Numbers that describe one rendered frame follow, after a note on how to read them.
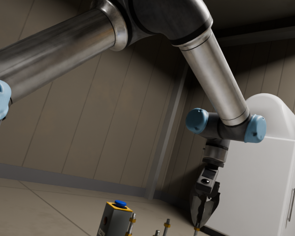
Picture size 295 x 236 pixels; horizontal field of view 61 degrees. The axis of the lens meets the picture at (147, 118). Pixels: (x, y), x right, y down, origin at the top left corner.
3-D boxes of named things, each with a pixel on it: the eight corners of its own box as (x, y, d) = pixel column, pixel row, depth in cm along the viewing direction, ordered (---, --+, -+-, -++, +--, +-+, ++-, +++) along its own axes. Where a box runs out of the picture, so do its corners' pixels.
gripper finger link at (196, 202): (197, 224, 83) (205, 196, 85) (195, 226, 78) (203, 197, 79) (188, 220, 84) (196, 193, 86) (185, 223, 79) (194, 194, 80)
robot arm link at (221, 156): (228, 149, 79) (202, 143, 82) (224, 164, 79) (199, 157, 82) (228, 152, 86) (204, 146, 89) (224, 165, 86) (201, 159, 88)
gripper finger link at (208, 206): (210, 228, 82) (215, 199, 84) (208, 231, 77) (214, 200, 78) (200, 225, 83) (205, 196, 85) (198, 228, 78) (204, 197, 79)
